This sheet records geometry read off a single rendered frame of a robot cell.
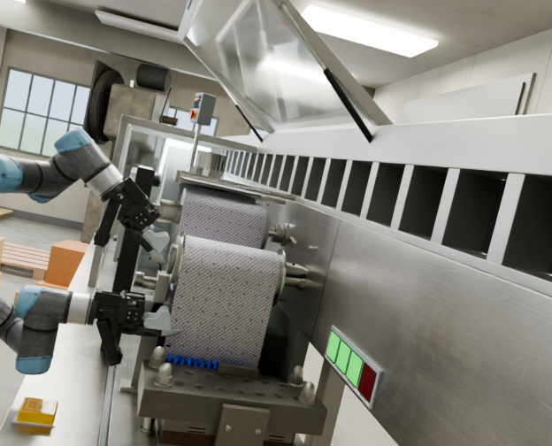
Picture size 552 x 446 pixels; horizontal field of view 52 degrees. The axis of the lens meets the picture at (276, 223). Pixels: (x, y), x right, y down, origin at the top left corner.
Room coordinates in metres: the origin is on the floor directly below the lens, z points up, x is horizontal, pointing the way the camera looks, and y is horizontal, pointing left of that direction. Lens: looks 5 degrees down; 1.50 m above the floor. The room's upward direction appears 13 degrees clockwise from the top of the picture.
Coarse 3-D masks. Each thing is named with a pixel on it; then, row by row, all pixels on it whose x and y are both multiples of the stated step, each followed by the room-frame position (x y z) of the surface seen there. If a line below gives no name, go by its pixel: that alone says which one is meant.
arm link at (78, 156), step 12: (72, 132) 1.23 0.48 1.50; (84, 132) 1.26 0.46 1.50; (60, 144) 1.23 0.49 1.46; (72, 144) 1.23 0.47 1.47; (84, 144) 1.24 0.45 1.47; (60, 156) 1.25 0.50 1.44; (72, 156) 1.23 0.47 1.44; (84, 156) 1.24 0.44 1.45; (96, 156) 1.25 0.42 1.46; (60, 168) 1.24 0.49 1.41; (72, 168) 1.24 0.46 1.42; (84, 168) 1.24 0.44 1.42; (96, 168) 1.24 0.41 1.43; (84, 180) 1.25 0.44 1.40
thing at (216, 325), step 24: (192, 288) 1.31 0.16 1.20; (192, 312) 1.31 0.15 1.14; (216, 312) 1.32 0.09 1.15; (240, 312) 1.34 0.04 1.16; (264, 312) 1.35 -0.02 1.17; (168, 336) 1.30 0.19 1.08; (192, 336) 1.31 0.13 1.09; (216, 336) 1.33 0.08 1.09; (240, 336) 1.34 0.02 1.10; (240, 360) 1.35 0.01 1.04
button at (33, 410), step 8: (24, 400) 1.15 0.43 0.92; (32, 400) 1.15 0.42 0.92; (40, 400) 1.16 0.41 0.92; (48, 400) 1.17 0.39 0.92; (56, 400) 1.18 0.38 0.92; (24, 408) 1.11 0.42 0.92; (32, 408) 1.12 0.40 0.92; (40, 408) 1.13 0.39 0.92; (48, 408) 1.14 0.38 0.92; (56, 408) 1.15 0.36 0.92; (24, 416) 1.10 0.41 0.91; (32, 416) 1.11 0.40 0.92; (40, 416) 1.11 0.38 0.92; (48, 416) 1.11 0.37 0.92
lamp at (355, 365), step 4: (352, 352) 1.05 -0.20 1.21; (352, 356) 1.05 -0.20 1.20; (356, 356) 1.03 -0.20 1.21; (352, 360) 1.05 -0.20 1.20; (356, 360) 1.03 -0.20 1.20; (360, 360) 1.02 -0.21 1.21; (352, 364) 1.04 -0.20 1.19; (356, 364) 1.03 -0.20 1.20; (360, 364) 1.01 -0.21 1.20; (352, 368) 1.04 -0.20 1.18; (356, 368) 1.02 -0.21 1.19; (360, 368) 1.01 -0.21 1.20; (348, 372) 1.05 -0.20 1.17; (352, 372) 1.04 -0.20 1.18; (356, 372) 1.02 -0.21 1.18; (348, 376) 1.05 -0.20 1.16; (352, 376) 1.03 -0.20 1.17; (356, 376) 1.01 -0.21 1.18; (352, 380) 1.03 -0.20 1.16; (356, 380) 1.01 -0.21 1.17
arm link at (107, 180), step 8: (112, 168) 1.27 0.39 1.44; (96, 176) 1.24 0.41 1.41; (104, 176) 1.25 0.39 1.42; (112, 176) 1.26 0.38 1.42; (120, 176) 1.28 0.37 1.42; (88, 184) 1.25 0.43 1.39; (96, 184) 1.25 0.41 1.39; (104, 184) 1.25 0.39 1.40; (112, 184) 1.26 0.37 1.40; (96, 192) 1.26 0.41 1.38; (104, 192) 1.26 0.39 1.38
